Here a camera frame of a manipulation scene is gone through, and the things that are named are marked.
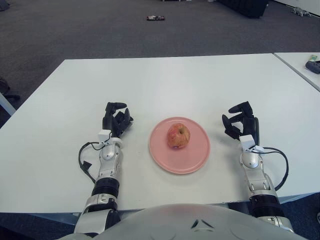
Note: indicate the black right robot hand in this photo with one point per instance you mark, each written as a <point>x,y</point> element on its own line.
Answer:
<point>246,125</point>

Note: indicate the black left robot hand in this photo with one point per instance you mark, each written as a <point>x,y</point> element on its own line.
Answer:
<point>110,122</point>

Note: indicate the red yellow apple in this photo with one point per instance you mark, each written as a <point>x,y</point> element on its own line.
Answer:
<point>178,136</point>

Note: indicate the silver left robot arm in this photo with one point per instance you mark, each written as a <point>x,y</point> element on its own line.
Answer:
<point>107,158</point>

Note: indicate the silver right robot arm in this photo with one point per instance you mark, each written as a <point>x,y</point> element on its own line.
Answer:
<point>257,175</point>

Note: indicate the pink round plate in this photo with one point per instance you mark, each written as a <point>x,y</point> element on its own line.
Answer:
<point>197,155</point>

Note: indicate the black handheld controller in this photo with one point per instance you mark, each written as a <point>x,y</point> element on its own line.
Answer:
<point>312,67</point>

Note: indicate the green packet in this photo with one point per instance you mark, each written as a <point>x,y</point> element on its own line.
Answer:
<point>313,58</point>

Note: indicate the white table leg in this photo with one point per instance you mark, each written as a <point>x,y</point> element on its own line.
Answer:
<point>6,103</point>

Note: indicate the dark chair base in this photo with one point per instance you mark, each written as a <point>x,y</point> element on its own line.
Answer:
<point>5,87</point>

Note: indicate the flat black floor object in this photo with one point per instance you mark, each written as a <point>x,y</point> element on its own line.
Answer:
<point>155,18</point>

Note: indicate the black box furniture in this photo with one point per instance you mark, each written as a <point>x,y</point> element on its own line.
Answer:
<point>242,8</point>

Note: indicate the grey robot torso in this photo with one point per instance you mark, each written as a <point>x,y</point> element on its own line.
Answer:
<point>175,222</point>

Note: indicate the small grey floor robot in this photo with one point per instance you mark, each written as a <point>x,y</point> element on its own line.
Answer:
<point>300,12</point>

